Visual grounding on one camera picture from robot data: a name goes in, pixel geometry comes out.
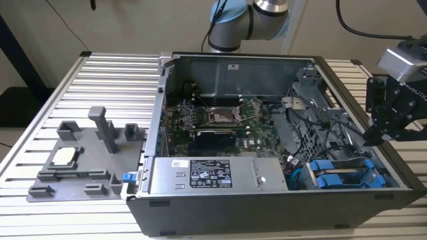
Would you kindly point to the small black hanging object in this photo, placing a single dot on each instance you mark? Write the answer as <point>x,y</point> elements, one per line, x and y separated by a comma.
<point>93,4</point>

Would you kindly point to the green motherboard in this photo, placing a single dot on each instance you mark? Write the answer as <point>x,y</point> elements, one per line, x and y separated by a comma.
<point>260,150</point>

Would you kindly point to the silver metal bracket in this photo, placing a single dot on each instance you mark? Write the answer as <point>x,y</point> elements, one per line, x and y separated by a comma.
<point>296,102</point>

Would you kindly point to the black furniture frame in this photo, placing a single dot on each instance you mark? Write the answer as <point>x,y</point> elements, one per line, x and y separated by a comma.
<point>20,107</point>

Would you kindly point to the CPU socket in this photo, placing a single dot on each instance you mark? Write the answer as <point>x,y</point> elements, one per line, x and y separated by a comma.
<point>221,115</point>

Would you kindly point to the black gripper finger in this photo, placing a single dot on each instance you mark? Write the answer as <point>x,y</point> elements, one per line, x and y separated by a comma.
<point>375,132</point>
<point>397,132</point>

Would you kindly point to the silver CPU chip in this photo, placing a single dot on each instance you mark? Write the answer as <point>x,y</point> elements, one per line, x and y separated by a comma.
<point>64,156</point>

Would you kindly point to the hard disk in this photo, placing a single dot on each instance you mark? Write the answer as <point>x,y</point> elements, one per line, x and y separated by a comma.
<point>343,166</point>
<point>333,181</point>

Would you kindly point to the grey parts rack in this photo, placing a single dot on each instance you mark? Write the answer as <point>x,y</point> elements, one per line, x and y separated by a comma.
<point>87,150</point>

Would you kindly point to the black open PC case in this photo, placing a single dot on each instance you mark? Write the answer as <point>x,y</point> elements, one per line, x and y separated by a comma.
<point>233,217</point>

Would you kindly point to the silver power supply unit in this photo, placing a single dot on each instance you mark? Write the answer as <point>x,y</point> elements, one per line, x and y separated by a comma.
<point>167,175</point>

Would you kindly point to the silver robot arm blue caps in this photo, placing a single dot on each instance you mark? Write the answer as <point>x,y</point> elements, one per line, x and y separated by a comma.
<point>233,25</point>

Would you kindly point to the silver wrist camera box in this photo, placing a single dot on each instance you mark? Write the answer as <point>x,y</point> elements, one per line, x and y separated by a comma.
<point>396,62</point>

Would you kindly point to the blue case latch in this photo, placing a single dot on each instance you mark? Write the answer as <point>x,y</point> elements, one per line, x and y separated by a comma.
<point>128,177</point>

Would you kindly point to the black graphics card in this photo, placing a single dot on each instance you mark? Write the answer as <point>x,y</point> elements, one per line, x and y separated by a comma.
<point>213,142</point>

